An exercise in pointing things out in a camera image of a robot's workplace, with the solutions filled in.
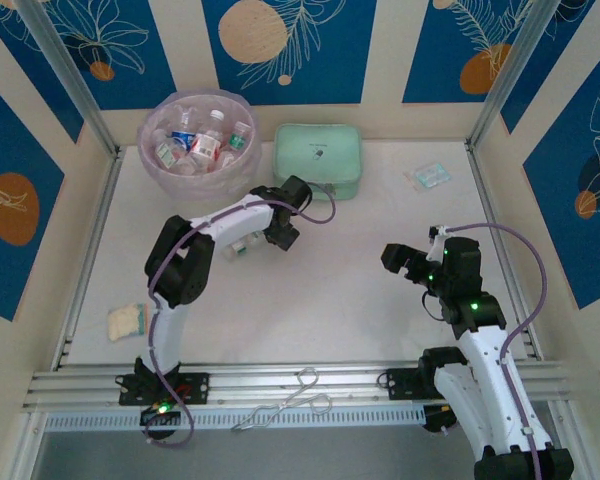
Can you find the medicine bottle green white label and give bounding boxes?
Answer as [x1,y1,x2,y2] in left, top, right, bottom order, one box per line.
[154,141,180,170]
[223,230,265,262]

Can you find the white carton box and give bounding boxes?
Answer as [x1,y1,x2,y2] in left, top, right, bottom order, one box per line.
[228,121,250,151]

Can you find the white bin with pink liner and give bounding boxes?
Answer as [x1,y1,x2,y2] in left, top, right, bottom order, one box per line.
[138,88,261,202]

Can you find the water bottle red white label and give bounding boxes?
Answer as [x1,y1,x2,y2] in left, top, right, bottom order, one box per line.
[188,109,226,162]

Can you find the mint green zip pouch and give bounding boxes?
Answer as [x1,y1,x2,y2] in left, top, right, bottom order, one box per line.
[272,122,364,202]

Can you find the clear plastic packet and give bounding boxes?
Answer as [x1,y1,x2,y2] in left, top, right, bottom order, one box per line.
[413,162,452,191]

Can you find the black base controller board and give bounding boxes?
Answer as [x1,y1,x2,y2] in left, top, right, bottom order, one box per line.
[422,402,461,435]
[139,403,182,427]

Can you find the gauze packet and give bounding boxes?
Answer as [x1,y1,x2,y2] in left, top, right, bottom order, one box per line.
[107,302,149,342]

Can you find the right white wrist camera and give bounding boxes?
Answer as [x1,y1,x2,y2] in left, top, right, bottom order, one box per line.
[427,225,451,262]

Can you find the thin black cable loop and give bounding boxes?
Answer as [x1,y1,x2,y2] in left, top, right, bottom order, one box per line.
[421,292,444,322]

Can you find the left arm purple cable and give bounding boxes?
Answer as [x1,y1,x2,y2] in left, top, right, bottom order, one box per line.
[143,182,337,450]

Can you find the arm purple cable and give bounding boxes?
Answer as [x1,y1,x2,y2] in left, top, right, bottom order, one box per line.
[444,222,549,480]
[143,182,337,450]

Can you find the aluminium table side rail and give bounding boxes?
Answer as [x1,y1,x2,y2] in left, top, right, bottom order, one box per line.
[53,149,126,372]
[465,141,544,362]

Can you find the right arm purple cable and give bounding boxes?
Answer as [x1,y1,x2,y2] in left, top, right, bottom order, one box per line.
[444,222,549,480]

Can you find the metal wire tongs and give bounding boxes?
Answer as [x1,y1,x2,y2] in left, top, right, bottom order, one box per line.
[231,367,332,433]

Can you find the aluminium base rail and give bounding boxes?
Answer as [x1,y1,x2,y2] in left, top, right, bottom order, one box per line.
[22,360,572,412]

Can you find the aluminium frame post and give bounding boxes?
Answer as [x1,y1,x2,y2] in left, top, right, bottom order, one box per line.
[467,0,564,151]
[17,0,124,157]

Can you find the white slotted cable duct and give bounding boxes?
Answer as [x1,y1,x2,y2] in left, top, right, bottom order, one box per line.
[43,403,427,433]

